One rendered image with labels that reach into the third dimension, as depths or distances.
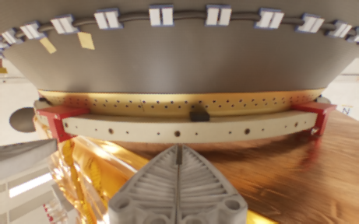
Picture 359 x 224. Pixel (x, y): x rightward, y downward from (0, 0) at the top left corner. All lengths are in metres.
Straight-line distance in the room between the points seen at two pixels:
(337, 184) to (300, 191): 0.07
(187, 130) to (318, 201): 0.23
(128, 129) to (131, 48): 0.17
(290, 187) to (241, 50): 0.24
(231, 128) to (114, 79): 0.27
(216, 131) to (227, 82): 0.11
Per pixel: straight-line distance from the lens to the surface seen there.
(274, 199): 0.26
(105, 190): 0.48
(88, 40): 0.30
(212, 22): 0.23
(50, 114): 0.46
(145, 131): 0.30
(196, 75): 0.27
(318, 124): 0.56
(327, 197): 0.31
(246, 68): 0.30
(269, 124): 0.37
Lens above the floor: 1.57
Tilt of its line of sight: 15 degrees up
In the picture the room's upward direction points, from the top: 180 degrees clockwise
